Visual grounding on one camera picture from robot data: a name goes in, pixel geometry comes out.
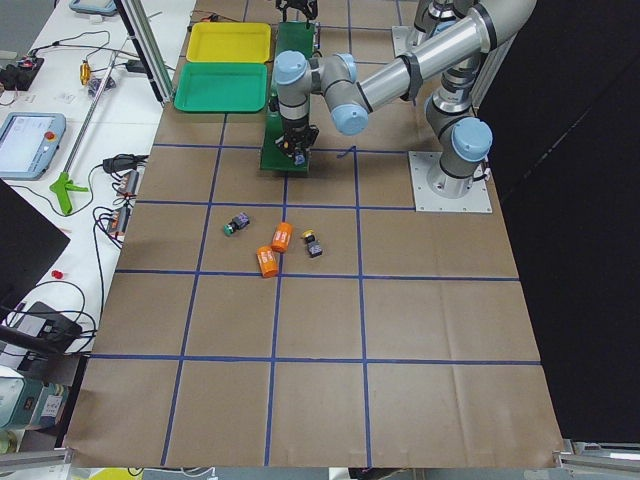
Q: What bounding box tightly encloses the orange cylinder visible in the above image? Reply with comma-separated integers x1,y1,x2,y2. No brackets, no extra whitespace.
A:
271,222,293,253
256,246,279,278

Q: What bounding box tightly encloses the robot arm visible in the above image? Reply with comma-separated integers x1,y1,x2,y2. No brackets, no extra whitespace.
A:
273,1,536,166
275,0,478,35

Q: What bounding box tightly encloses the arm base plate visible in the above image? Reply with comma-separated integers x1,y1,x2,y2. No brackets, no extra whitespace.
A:
408,151,493,214

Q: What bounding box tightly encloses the teach pendant tablet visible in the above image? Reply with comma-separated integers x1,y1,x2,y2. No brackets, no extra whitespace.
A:
1,112,66,181

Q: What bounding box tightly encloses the black power adapter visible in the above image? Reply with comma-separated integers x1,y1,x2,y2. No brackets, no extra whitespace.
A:
102,154,148,174

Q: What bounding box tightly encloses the green plastic tray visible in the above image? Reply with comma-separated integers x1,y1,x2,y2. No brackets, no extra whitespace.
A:
173,62,267,113

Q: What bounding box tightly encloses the yellow plastic tray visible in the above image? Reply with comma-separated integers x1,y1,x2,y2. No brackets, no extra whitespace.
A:
186,22,271,63

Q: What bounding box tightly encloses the gold metal cylinder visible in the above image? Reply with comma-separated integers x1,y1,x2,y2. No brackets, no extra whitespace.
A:
79,60,92,86

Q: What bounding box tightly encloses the green grabber tool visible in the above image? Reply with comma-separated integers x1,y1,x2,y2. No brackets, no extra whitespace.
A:
49,52,118,216

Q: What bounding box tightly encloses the aluminium frame post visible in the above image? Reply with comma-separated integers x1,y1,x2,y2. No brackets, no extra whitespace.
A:
114,0,174,105

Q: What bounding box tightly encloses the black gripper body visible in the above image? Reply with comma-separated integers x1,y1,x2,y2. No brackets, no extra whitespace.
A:
275,119,319,156
277,0,318,20

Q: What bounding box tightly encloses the green conveyor belt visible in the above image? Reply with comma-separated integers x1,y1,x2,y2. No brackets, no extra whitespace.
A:
260,21,316,173

